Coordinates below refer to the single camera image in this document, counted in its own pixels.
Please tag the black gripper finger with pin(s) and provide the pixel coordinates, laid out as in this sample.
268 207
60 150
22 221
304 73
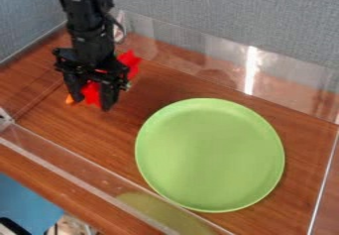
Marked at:
76 82
109 94

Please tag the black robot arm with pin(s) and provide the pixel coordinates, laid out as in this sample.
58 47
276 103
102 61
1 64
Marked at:
90 22

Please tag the orange toy carrot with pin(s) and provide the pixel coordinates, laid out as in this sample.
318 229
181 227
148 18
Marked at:
70 100

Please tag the green round plate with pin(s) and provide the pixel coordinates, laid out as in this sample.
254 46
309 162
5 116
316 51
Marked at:
210 155

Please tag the clear acrylic corner bracket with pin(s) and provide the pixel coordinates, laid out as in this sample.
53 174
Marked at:
118 29

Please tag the clear acrylic enclosure wall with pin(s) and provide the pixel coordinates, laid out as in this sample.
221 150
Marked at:
72 153

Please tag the red cross-shaped bar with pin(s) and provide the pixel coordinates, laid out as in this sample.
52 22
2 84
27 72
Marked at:
130 63

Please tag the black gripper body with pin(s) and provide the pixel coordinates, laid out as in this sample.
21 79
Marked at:
85 57

